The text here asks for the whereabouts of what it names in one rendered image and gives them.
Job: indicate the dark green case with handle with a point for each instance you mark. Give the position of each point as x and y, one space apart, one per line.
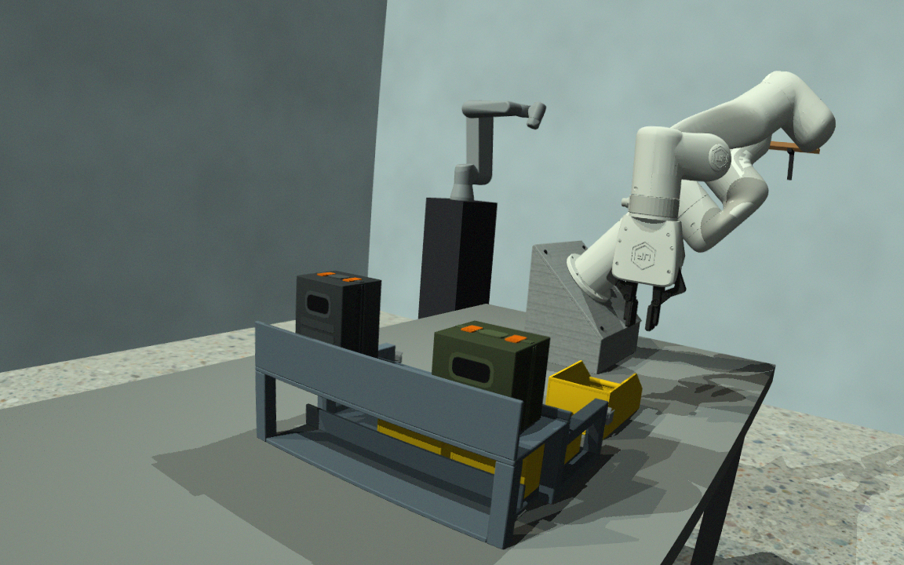
498 359

